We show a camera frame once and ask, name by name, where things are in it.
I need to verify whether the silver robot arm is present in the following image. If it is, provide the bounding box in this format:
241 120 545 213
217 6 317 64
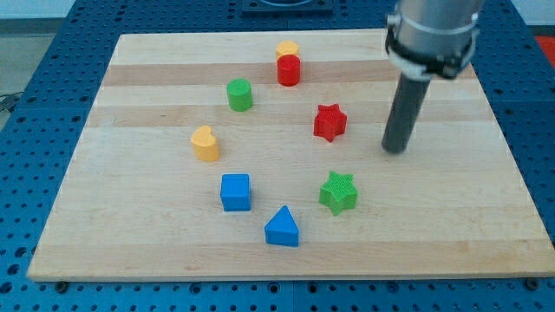
385 0 484 82

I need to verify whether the red star block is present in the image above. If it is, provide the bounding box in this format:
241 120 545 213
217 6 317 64
313 103 348 142

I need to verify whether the green star block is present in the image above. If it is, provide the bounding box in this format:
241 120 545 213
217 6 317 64
318 171 358 216

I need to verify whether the blue cube block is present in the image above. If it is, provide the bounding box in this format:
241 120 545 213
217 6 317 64
220 173 251 212

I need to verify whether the wooden board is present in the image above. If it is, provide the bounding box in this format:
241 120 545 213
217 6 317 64
28 29 554 282

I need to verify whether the yellow heart block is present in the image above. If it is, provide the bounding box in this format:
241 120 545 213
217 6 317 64
191 125 220 162

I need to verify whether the blue triangle block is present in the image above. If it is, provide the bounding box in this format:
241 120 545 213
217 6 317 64
264 205 299 247

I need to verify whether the green cylinder block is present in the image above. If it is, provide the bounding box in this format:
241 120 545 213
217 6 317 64
226 78 253 112

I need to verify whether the red cylinder block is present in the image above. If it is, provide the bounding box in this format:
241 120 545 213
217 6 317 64
277 55 301 87

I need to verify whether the yellow cylinder block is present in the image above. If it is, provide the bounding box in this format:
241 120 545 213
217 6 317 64
275 40 300 60

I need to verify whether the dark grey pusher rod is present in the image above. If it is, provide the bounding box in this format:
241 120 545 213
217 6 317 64
382 74 430 154

